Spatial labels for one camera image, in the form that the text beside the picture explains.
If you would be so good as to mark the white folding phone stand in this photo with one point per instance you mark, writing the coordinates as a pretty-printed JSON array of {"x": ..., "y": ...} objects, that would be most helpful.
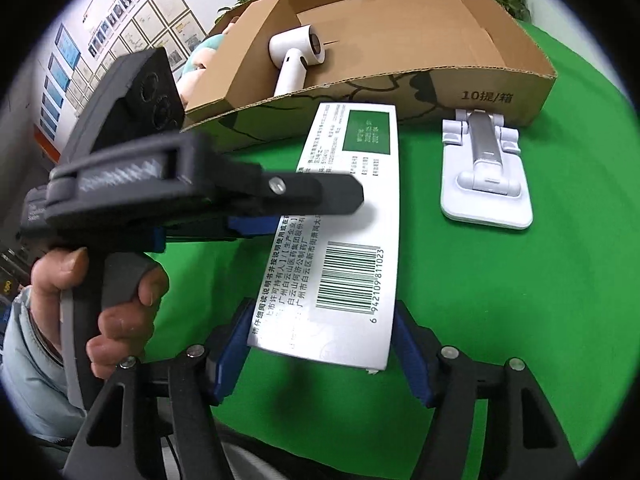
[{"x": 487, "y": 185}]

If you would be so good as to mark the blue wall poster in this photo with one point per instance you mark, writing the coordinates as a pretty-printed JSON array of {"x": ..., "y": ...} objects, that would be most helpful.
[
  {"x": 45, "y": 121},
  {"x": 50, "y": 103},
  {"x": 71, "y": 51},
  {"x": 55, "y": 71}
]

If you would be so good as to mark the white hair dryer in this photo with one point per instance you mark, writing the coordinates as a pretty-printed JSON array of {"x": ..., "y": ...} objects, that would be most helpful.
[{"x": 295, "y": 50}]

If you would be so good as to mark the green tablecloth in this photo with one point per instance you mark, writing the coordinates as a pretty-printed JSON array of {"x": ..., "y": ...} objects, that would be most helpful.
[{"x": 500, "y": 285}]

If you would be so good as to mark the white medicine box green label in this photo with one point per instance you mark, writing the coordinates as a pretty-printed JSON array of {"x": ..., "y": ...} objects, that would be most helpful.
[{"x": 350, "y": 210}]

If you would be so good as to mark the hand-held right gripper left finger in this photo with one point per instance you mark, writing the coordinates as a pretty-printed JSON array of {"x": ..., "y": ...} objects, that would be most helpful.
[{"x": 232, "y": 345}]

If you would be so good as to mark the small brown cardboard box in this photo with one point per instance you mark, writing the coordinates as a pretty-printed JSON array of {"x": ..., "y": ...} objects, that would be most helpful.
[{"x": 250, "y": 45}]

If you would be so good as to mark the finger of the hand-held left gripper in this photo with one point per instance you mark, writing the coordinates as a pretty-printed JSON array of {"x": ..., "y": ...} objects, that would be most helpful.
[
  {"x": 310, "y": 194},
  {"x": 250, "y": 226}
]

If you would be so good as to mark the person's left forearm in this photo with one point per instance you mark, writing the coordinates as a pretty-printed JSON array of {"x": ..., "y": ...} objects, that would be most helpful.
[{"x": 35, "y": 370}]

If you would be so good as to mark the person's left hand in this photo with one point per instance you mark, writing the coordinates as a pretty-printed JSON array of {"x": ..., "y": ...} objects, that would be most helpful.
[{"x": 125, "y": 325}]

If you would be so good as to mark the row of wall portrait photos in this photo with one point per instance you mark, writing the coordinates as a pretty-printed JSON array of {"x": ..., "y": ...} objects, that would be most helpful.
[{"x": 125, "y": 0}]

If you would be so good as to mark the large cardboard box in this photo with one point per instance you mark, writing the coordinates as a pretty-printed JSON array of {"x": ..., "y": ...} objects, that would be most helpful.
[{"x": 450, "y": 35}]

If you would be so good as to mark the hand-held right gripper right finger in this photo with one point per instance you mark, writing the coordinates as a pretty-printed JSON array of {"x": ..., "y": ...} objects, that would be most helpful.
[{"x": 412, "y": 350}]

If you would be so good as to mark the wall of framed certificates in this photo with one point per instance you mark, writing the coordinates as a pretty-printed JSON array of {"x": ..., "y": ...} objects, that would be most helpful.
[{"x": 150, "y": 25}]

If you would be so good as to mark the pink pig plush toy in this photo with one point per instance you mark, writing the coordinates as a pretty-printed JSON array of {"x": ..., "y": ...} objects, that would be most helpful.
[{"x": 200, "y": 67}]

